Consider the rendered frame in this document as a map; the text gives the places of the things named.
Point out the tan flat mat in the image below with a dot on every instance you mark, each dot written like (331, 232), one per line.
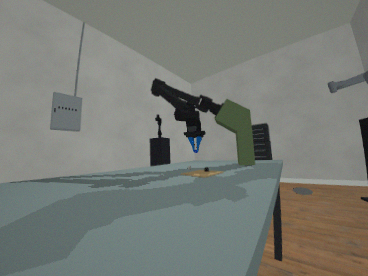
(202, 173)

